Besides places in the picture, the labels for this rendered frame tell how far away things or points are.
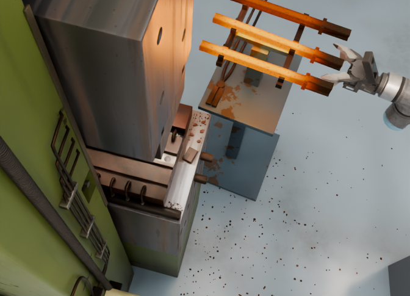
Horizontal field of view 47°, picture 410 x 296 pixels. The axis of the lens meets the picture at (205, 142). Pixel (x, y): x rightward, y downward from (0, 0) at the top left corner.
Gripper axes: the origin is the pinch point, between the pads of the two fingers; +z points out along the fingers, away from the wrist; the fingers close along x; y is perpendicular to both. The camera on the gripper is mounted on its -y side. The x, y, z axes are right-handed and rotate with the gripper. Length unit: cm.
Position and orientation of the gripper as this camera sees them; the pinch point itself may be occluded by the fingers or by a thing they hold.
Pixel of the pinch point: (327, 58)
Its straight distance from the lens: 165.0
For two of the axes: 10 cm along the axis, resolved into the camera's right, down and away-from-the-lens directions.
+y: -0.6, 4.3, 9.0
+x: 3.9, -8.2, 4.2
